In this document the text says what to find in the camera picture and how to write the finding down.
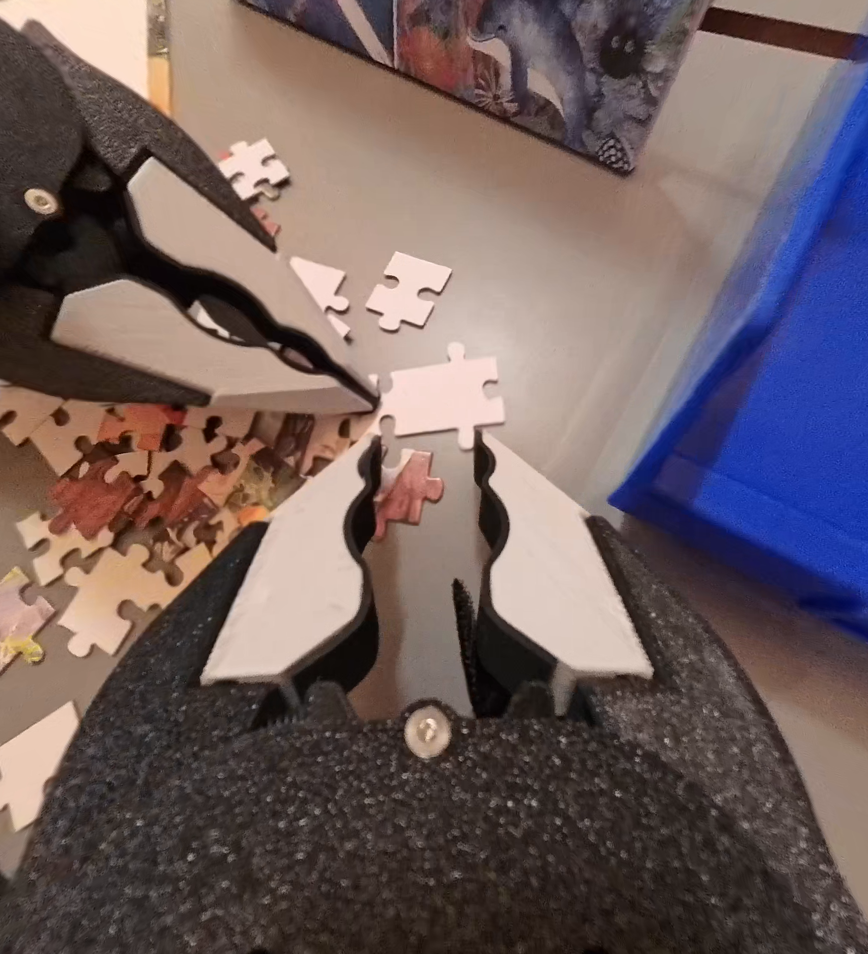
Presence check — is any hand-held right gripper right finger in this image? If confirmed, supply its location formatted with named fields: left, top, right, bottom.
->
left=473, top=431, right=654, bottom=716

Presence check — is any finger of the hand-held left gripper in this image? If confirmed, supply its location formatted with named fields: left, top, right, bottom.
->
left=125, top=154, right=380, bottom=398
left=48, top=278, right=378, bottom=416

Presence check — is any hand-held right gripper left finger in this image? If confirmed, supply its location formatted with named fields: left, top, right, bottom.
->
left=201, top=436, right=383, bottom=687

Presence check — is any animal jigsaw puzzle board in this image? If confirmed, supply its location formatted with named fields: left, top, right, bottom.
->
left=0, top=0, right=174, bottom=116

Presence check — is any pink-brown jigsaw piece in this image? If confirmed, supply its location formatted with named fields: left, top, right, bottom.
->
left=374, top=447, right=444, bottom=541

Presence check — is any pile of jigsaw pieces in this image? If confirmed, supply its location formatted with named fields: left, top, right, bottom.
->
left=0, top=138, right=453, bottom=832

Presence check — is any white-backed jigsaw piece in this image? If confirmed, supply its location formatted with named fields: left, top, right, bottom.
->
left=370, top=341, right=507, bottom=452

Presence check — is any grey desk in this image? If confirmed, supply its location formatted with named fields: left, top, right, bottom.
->
left=0, top=0, right=868, bottom=933

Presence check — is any blue plastic bin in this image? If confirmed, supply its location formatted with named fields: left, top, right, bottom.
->
left=609, top=0, right=868, bottom=664

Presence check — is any colourful printed puzzle box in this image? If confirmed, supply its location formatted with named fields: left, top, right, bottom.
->
left=240, top=0, right=707, bottom=174

